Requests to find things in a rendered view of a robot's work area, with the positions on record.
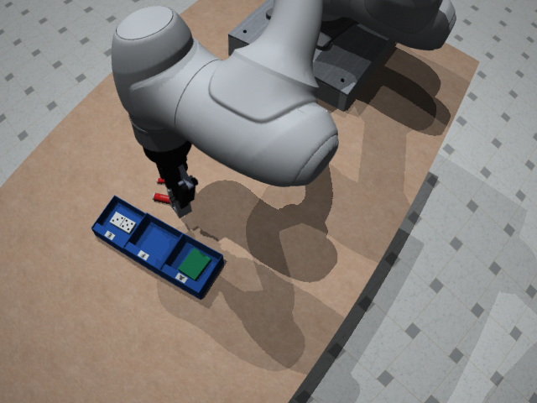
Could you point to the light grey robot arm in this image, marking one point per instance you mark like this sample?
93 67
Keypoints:
256 112

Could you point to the white domino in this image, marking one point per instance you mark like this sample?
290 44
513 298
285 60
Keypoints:
123 223

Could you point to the green square block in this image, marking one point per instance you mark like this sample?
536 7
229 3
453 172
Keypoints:
194 264

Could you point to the blue rack of bins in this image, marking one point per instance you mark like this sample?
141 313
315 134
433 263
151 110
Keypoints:
152 242

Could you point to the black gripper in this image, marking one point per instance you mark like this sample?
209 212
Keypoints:
182 190

